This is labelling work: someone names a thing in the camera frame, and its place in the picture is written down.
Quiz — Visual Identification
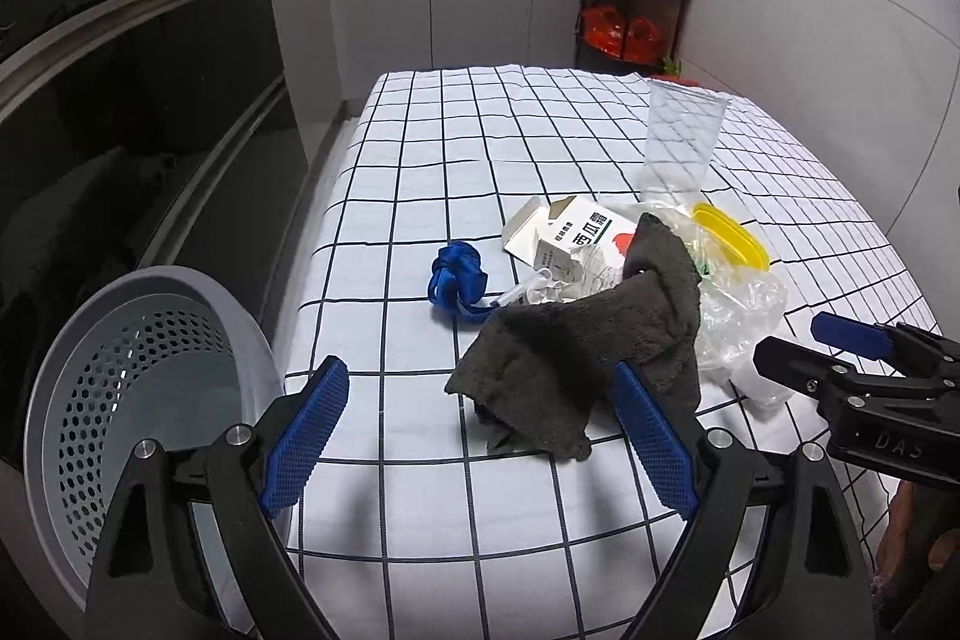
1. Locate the blue knotted strap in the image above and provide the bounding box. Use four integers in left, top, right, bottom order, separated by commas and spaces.
429, 241, 497, 322

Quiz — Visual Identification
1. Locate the dark grey cloth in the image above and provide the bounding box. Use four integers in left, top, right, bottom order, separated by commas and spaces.
444, 212, 702, 461

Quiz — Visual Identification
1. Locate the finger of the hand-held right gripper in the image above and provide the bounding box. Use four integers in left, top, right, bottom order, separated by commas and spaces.
754, 336, 863, 395
811, 312, 944, 378

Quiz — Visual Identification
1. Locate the white checked tablecloth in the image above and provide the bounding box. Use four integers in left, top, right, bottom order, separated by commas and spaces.
281, 66, 946, 640

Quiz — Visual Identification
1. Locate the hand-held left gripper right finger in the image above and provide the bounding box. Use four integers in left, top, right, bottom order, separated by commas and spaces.
613, 362, 878, 640

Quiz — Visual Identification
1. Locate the yellow plastic lid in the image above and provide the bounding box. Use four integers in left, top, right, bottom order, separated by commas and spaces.
691, 202, 770, 272

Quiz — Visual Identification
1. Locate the red plastic bag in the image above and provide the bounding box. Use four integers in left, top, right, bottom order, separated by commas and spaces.
624, 16, 665, 62
581, 6, 627, 58

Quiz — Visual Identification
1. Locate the black glass built-in appliance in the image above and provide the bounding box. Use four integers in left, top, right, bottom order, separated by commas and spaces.
0, 0, 308, 468

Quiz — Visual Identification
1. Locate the white carton box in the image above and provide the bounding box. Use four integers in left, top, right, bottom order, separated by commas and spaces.
501, 195, 638, 296

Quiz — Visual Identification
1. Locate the clear plastic cup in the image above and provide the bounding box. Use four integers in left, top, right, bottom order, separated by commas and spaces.
639, 79, 730, 214

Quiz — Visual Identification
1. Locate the person's right hand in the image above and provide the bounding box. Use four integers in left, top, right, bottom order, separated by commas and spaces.
874, 482, 938, 640

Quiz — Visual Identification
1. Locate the clear plastic bag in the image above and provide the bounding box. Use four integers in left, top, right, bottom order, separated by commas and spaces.
637, 201, 788, 386

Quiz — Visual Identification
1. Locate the grey perforated plastic basket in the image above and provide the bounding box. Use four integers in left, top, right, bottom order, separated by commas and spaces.
22, 265, 301, 611

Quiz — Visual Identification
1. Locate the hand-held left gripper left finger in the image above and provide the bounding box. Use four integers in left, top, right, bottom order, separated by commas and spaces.
82, 355, 350, 640

